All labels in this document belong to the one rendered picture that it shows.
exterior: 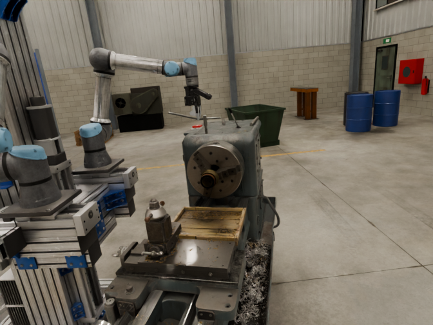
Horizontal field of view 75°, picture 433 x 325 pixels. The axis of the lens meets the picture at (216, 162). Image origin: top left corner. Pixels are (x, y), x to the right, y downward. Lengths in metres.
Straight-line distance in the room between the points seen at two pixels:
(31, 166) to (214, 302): 0.84
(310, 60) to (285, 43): 1.21
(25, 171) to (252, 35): 10.94
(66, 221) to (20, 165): 0.27
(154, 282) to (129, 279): 0.10
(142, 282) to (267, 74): 11.00
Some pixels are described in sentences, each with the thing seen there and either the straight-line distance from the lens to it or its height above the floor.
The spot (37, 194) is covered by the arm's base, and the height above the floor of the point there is 1.21.
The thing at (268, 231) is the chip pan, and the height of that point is 0.54.
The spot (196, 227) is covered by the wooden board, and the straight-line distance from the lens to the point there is 1.43.
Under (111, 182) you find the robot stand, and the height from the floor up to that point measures 1.07.
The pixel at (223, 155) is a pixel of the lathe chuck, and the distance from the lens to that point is 1.52.
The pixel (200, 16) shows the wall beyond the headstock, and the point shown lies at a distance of 11.66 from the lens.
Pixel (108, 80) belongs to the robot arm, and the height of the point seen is 1.62.
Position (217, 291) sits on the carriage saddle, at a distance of 1.03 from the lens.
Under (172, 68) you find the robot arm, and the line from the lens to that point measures 1.57.
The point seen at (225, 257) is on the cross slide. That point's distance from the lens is 1.05.
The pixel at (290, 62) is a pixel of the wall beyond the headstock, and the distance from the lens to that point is 12.02.
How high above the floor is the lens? 1.58
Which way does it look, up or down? 17 degrees down
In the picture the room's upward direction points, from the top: 5 degrees counter-clockwise
